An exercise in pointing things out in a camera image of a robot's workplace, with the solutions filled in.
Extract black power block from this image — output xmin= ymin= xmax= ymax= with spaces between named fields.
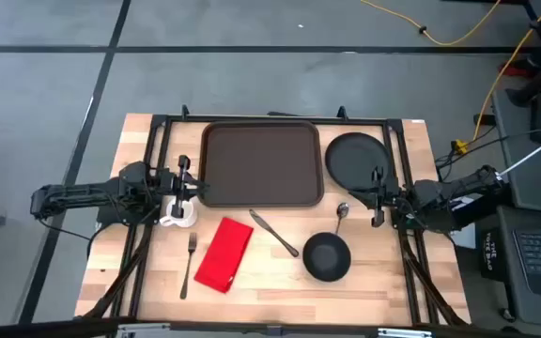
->
xmin=472 ymin=112 xmax=497 ymax=127

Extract white cable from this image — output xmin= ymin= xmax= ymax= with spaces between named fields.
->
xmin=498 ymin=139 xmax=541 ymax=177

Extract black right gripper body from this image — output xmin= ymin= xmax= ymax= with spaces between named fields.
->
xmin=371 ymin=165 xmax=415 ymax=228

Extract silver metal spoon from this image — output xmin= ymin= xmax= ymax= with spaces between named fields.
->
xmin=333 ymin=202 xmax=350 ymax=236

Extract white ceramic mug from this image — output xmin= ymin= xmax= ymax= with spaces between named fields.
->
xmin=159 ymin=194 xmax=199 ymax=229

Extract black tote bag box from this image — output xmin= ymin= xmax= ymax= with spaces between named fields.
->
xmin=480 ymin=228 xmax=507 ymax=282

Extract yellow extension cable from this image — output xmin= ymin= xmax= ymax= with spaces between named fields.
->
xmin=359 ymin=0 xmax=502 ymax=47
xmin=472 ymin=0 xmax=541 ymax=141

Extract silver metal fork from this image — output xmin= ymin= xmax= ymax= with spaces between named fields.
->
xmin=179 ymin=232 xmax=198 ymax=300

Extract grey side table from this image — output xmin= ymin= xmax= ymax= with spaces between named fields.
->
xmin=490 ymin=88 xmax=541 ymax=215
xmin=495 ymin=205 xmax=541 ymax=330

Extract black power cable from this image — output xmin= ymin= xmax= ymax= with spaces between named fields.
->
xmin=434 ymin=125 xmax=534 ymax=171

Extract small red object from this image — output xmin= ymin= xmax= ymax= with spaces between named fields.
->
xmin=498 ymin=59 xmax=534 ymax=79

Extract silver metal knife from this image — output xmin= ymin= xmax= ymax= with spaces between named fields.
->
xmin=249 ymin=208 xmax=301 ymax=258

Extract black round plate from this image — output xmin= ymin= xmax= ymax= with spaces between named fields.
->
xmin=324 ymin=131 xmax=393 ymax=192

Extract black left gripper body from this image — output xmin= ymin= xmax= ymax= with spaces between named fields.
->
xmin=159 ymin=154 xmax=193 ymax=221

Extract brown plastic serving tray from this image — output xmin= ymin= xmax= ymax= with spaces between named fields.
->
xmin=198 ymin=120 xmax=325 ymax=208

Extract black crossbar with silver brackets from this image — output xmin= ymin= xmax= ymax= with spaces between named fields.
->
xmin=0 ymin=316 xmax=541 ymax=338

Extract black round bowl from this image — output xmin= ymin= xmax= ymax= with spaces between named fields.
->
xmin=301 ymin=232 xmax=352 ymax=283

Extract red cloth napkin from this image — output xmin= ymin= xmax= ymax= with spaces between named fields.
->
xmin=193 ymin=216 xmax=255 ymax=295

